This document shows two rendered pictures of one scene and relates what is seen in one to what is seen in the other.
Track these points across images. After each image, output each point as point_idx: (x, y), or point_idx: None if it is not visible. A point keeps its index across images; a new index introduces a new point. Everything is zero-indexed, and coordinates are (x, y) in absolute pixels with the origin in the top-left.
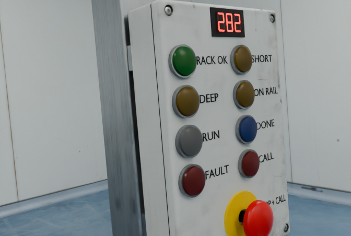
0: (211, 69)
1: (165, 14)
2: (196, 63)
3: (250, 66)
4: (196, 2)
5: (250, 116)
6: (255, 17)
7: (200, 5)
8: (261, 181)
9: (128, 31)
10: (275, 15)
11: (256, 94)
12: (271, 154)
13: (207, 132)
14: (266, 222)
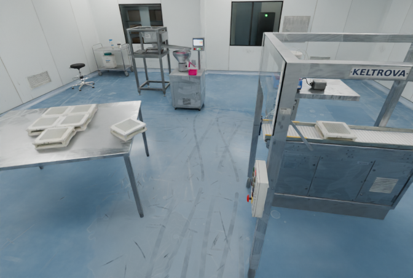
0: (254, 175)
1: (255, 162)
2: (253, 171)
3: (254, 182)
4: (256, 165)
5: (253, 189)
6: (256, 178)
7: (255, 165)
8: (252, 200)
9: (266, 163)
10: (257, 182)
11: (254, 188)
12: (253, 200)
13: (253, 181)
14: (246, 198)
